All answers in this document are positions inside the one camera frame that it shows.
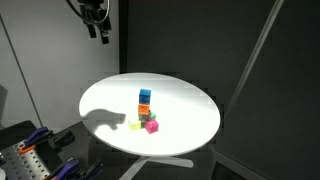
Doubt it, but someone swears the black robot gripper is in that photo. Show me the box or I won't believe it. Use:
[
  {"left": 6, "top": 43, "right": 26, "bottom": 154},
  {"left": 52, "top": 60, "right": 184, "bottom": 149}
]
[{"left": 77, "top": 0, "right": 111, "bottom": 44}]

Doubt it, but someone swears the blue building block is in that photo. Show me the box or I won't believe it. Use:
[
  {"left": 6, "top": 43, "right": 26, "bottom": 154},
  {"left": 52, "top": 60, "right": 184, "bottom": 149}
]
[{"left": 139, "top": 89, "right": 151, "bottom": 104}]

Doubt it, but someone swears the orange building block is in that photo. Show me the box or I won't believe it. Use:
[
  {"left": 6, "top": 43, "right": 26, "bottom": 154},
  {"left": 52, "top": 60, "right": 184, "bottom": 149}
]
[{"left": 138, "top": 104, "right": 150, "bottom": 115}]

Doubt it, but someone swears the grey building block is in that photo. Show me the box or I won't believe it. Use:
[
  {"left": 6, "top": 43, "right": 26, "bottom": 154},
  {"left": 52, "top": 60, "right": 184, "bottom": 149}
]
[{"left": 139, "top": 112, "right": 151, "bottom": 128}]

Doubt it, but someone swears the green building block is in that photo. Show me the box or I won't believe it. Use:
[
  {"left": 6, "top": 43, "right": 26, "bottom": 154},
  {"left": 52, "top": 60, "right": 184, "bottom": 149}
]
[{"left": 150, "top": 112, "right": 156, "bottom": 119}]

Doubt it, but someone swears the yellow-green building block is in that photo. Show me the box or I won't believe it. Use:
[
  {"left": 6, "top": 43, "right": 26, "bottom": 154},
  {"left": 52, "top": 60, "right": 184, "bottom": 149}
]
[{"left": 128, "top": 120, "right": 141, "bottom": 130}]

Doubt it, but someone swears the pink building block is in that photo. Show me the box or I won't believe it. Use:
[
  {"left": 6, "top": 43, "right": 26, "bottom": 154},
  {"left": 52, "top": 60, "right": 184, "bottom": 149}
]
[{"left": 145, "top": 120, "right": 159, "bottom": 134}]

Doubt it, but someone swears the purple orange clamp upper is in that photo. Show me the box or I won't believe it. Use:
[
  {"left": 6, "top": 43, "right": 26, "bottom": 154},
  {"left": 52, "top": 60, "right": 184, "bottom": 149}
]
[{"left": 19, "top": 126, "right": 76, "bottom": 154}]

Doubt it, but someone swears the purple clamp lower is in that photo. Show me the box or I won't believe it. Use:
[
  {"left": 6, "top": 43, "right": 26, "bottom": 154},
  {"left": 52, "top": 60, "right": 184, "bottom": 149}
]
[{"left": 44, "top": 159, "right": 103, "bottom": 180}]

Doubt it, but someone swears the white table base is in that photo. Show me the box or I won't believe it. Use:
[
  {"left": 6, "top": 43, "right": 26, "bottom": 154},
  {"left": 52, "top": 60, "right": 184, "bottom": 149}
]
[{"left": 118, "top": 155, "right": 195, "bottom": 180}]

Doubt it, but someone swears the perforated metal plate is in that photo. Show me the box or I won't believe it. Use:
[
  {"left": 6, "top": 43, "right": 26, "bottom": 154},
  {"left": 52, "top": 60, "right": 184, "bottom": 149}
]
[{"left": 0, "top": 141, "right": 50, "bottom": 180}]

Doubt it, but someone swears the diagonal metal pole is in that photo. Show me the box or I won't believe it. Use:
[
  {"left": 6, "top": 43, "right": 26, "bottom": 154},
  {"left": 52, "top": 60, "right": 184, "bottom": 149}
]
[{"left": 224, "top": 0, "right": 284, "bottom": 117}]

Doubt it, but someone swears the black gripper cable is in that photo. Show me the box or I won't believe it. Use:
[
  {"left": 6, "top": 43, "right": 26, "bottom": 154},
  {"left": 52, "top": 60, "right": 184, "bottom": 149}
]
[{"left": 65, "top": 0, "right": 111, "bottom": 26}]

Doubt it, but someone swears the thin wall rod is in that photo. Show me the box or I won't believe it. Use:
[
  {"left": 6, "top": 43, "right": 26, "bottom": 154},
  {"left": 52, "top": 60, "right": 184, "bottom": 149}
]
[{"left": 0, "top": 13, "right": 44, "bottom": 127}]

